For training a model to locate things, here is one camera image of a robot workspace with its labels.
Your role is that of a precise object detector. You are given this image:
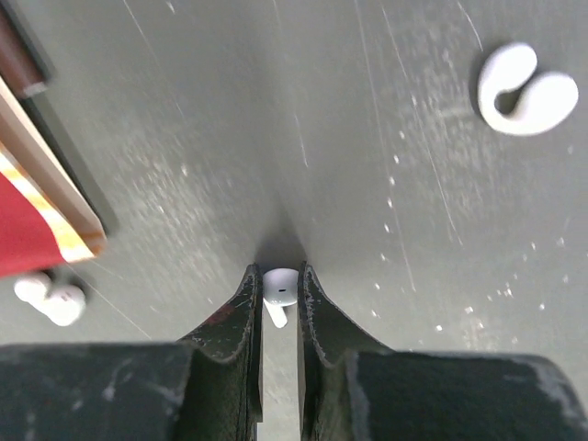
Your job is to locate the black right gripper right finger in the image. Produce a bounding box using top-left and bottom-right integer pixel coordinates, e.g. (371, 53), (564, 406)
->
(298, 264), (587, 440)

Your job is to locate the white earbud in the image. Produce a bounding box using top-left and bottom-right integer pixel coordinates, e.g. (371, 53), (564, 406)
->
(478, 42), (579, 137)
(263, 268), (299, 329)
(14, 272), (86, 327)

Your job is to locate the colourful patchwork placemat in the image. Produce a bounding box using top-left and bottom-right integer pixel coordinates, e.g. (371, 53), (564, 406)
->
(0, 0), (109, 279)

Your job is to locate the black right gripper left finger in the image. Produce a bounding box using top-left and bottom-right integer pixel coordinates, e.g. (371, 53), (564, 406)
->
(1, 265), (263, 440)

